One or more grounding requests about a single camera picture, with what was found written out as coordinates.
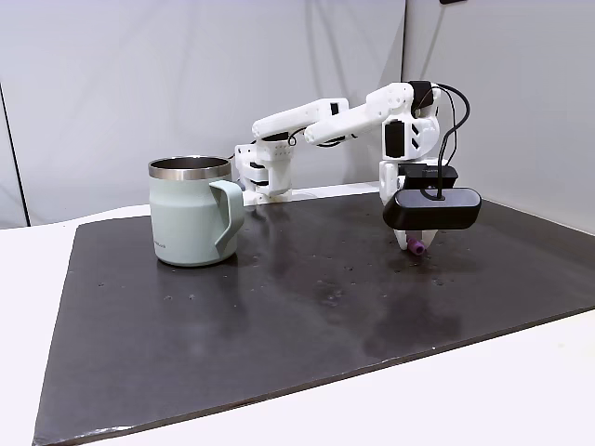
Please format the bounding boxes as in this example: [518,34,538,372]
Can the pale green steel mug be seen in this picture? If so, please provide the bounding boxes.
[148,156,246,268]

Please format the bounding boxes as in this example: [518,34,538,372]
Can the black camera cable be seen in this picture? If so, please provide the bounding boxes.
[419,82,472,203]

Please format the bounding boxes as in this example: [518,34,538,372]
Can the dark grey table mat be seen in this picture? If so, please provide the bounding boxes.
[32,184,595,446]

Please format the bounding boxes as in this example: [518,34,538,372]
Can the black oval camera box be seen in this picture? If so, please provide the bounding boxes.
[381,164,483,232]

